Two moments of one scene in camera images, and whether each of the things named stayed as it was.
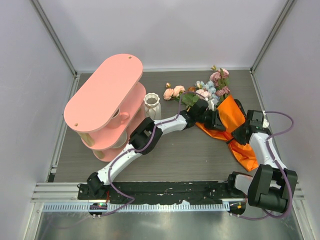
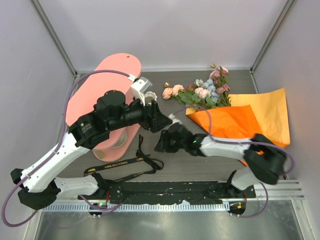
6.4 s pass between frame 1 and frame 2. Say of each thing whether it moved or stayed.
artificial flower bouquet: stayed
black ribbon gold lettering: moved
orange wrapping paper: moved
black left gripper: moved
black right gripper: moved
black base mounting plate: stayed
